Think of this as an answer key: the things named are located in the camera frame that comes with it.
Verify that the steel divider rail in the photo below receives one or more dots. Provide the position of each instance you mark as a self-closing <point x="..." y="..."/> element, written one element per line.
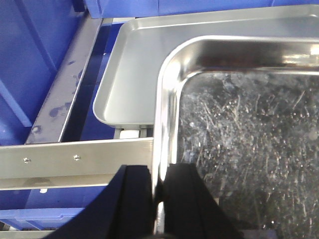
<point x="53" y="117"/>

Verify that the large blue crate left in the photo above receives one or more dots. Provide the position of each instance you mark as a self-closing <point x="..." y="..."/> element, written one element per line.
<point x="34" y="38"/>

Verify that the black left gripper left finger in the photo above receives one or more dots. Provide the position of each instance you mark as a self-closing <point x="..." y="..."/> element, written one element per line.
<point x="123" y="210"/>

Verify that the silver metal tray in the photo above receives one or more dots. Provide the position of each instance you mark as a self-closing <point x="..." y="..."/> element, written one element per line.
<point x="245" y="112"/>

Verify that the large blue crate centre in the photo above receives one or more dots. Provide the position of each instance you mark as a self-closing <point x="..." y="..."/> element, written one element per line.
<point x="147" y="8"/>

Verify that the large blue crate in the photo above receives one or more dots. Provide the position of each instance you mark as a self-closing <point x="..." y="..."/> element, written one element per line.
<point x="34" y="38"/>
<point x="147" y="8"/>

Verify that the lower blue bin left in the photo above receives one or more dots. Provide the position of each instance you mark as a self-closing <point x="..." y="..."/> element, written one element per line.
<point x="34" y="209"/>

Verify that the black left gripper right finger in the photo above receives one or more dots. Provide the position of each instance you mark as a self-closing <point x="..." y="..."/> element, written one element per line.
<point x="190" y="210"/>

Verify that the steel front shelf beam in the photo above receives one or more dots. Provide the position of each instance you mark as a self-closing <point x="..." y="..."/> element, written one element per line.
<point x="70" y="164"/>

